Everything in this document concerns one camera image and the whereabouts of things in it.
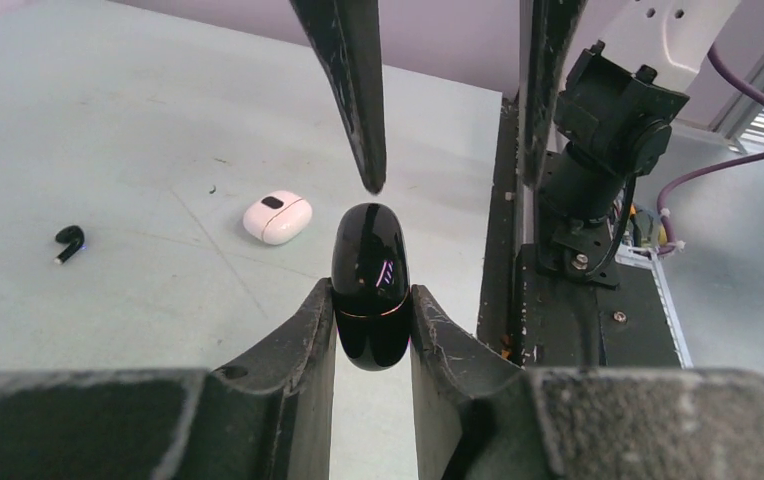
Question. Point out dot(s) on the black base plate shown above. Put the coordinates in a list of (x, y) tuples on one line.
[(534, 320)]

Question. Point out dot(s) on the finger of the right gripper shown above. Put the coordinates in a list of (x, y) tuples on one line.
[(547, 28), (345, 36)]

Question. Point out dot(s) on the white earbud charging case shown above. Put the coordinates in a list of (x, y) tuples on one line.
[(277, 217)]

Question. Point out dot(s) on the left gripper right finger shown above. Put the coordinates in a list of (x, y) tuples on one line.
[(479, 416)]

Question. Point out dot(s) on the black earbud charging case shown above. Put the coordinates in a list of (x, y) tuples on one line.
[(371, 289)]

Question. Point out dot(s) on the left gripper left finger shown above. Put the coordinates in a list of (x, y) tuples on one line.
[(267, 414)]

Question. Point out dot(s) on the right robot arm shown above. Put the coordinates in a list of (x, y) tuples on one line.
[(587, 131)]

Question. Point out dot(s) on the grey cable duct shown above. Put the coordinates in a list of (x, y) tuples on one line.
[(648, 259)]

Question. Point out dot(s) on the aluminium frame rail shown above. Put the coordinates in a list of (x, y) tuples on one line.
[(741, 47)]

